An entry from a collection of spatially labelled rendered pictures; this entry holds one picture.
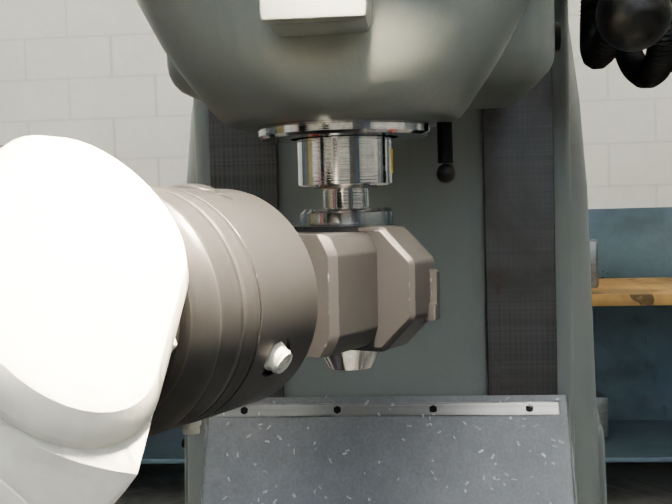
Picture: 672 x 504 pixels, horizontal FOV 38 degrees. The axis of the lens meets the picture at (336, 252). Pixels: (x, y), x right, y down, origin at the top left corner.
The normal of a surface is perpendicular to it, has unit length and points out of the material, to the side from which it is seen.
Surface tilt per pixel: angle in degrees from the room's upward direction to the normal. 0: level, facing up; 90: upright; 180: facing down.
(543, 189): 90
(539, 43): 90
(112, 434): 98
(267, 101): 149
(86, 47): 90
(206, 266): 74
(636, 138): 90
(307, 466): 65
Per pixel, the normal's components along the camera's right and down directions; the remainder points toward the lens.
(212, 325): 0.29, 0.04
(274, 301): 0.88, -0.03
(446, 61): 0.46, 0.64
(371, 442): -0.09, -0.41
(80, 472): 0.64, 0.14
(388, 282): -0.47, 0.04
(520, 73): -0.04, 0.74
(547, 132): -0.09, 0.05
